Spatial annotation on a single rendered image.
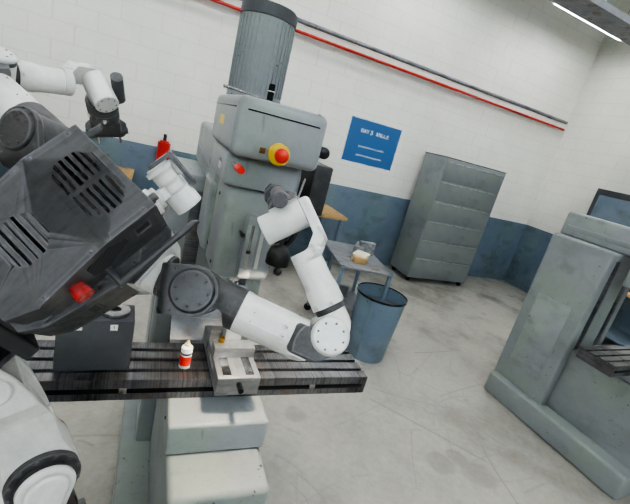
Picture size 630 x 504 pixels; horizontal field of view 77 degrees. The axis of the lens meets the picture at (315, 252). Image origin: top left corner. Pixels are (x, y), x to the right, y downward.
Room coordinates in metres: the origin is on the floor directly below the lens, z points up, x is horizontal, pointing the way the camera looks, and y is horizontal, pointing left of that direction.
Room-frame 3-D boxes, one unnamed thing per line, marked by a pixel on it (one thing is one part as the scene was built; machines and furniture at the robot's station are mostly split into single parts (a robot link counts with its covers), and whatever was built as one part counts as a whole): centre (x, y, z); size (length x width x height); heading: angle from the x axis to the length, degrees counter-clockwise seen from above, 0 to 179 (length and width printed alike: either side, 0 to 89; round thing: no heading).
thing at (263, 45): (1.55, 0.37, 2.05); 0.20 x 0.20 x 0.32
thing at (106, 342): (1.14, 0.64, 1.03); 0.22 x 0.12 x 0.20; 118
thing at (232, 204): (1.33, 0.26, 1.47); 0.21 x 0.19 x 0.32; 115
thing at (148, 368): (1.32, 0.26, 0.89); 1.24 x 0.23 x 0.08; 115
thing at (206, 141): (1.78, 0.47, 1.66); 0.80 x 0.23 x 0.20; 25
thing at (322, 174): (1.74, 0.08, 1.62); 0.20 x 0.09 x 0.21; 25
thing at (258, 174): (1.36, 0.28, 1.68); 0.34 x 0.24 x 0.10; 25
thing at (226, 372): (1.31, 0.21, 0.99); 0.35 x 0.15 x 0.11; 26
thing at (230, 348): (1.29, 0.20, 1.02); 0.15 x 0.06 x 0.04; 116
